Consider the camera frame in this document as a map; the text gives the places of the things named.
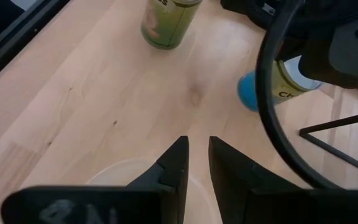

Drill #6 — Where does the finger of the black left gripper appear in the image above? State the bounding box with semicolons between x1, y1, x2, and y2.
298;12;358;90

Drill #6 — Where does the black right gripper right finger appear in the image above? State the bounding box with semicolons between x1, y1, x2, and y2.
208;136;358;224

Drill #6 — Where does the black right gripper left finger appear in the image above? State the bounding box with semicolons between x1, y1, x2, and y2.
0;136;190;224

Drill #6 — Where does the blue and green label can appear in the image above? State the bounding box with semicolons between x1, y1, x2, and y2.
237;55;324;113

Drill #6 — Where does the tall green oranges can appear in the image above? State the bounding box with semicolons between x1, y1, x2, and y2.
140;0;203;50

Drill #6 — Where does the wooden shelf with black legs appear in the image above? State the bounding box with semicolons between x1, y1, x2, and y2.
299;110;358;180

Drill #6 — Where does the translucent white plastic bowl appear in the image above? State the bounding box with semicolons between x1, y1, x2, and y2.
85;157;220;224

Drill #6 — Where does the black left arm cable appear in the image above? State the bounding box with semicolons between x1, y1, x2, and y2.
255;0;347;190

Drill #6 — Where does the black aluminium table frame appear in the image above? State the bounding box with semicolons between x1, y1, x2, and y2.
0;0;71;91

